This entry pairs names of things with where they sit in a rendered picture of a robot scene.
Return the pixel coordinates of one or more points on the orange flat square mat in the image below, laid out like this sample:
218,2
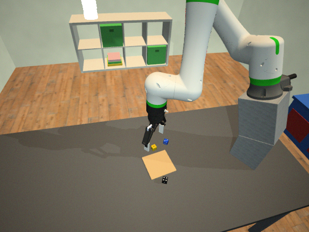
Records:
158,164

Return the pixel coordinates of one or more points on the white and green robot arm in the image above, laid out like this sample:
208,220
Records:
263,54

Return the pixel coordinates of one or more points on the blue die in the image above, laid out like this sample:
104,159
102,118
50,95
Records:
165,141

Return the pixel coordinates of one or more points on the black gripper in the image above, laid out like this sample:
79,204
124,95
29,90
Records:
154,121

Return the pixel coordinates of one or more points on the black die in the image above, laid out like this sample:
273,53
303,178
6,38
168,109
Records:
164,180

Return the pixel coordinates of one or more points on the yellow die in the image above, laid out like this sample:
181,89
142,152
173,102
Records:
154,147

